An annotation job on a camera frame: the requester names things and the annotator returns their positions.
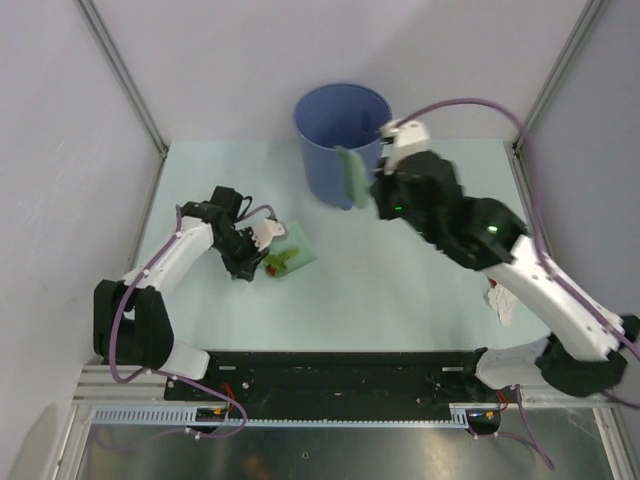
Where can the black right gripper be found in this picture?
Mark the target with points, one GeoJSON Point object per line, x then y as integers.
{"type": "Point", "coordinates": [380, 190]}

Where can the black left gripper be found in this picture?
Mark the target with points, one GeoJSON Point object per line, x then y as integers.
{"type": "Point", "coordinates": [246, 267]}

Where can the light green plastic dustpan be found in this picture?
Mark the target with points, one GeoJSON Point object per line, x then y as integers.
{"type": "Point", "coordinates": [296, 237]}

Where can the light green hand brush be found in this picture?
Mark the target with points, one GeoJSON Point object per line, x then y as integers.
{"type": "Point", "coordinates": [356, 184]}

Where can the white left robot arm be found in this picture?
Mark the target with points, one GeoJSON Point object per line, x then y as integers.
{"type": "Point", "coordinates": [132, 329]}

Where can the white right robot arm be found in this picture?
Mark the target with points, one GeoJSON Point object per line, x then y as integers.
{"type": "Point", "coordinates": [582, 355]}

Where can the green paper scrap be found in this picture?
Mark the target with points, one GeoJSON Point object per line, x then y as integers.
{"type": "Point", "coordinates": [280, 260]}

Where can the white paper scrap right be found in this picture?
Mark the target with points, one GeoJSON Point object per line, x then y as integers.
{"type": "Point", "coordinates": [502, 302]}

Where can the blue plastic waste bin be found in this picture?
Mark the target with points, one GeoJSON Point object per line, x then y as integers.
{"type": "Point", "coordinates": [338, 115]}

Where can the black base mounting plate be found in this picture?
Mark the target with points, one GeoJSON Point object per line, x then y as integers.
{"type": "Point", "coordinates": [436, 376]}

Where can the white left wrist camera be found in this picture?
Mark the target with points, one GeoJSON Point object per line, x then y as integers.
{"type": "Point", "coordinates": [267, 231]}

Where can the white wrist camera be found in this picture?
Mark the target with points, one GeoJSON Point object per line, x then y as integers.
{"type": "Point", "coordinates": [402, 139]}
{"type": "Point", "coordinates": [267, 231]}

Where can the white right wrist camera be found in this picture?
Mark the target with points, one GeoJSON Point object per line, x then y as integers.
{"type": "Point", "coordinates": [402, 139]}

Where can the aluminium frame rail front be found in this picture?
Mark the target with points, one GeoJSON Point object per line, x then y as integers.
{"type": "Point", "coordinates": [96, 386]}

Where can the white cable duct strip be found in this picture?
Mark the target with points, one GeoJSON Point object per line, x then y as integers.
{"type": "Point", "coordinates": [194, 416]}

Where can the aluminium frame post right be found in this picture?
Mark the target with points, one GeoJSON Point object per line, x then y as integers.
{"type": "Point", "coordinates": [569, 53]}

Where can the aluminium frame post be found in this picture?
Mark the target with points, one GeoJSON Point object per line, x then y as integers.
{"type": "Point", "coordinates": [569, 53]}
{"type": "Point", "coordinates": [116, 62]}

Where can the aluminium frame post left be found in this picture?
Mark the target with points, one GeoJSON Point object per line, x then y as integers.
{"type": "Point", "coordinates": [116, 62]}

